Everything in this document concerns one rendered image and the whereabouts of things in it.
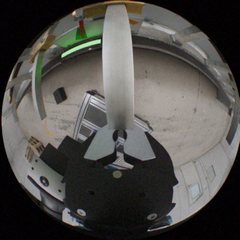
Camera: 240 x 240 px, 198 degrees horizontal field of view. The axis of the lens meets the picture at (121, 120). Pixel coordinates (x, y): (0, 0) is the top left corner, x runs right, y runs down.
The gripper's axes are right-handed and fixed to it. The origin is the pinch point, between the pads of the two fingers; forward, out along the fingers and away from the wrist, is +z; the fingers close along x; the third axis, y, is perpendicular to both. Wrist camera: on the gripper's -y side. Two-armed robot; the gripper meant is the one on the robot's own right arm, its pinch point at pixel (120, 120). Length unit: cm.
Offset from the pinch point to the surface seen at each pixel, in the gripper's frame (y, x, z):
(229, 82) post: -26, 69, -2
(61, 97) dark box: 2, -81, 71
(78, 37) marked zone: -24.4, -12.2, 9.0
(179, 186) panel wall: 243, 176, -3
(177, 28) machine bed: -47, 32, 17
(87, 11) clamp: -24.4, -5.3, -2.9
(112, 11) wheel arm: -19.1, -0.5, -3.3
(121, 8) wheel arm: -20.6, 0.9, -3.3
